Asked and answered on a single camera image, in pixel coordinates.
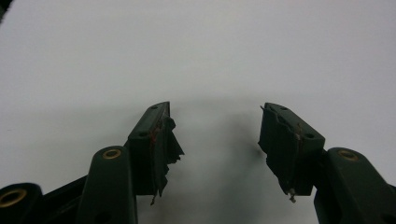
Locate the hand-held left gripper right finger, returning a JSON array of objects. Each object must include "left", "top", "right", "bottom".
[{"left": 258, "top": 102, "right": 396, "bottom": 224}]

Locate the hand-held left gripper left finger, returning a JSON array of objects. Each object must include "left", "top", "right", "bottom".
[{"left": 75, "top": 101, "right": 185, "bottom": 224}]

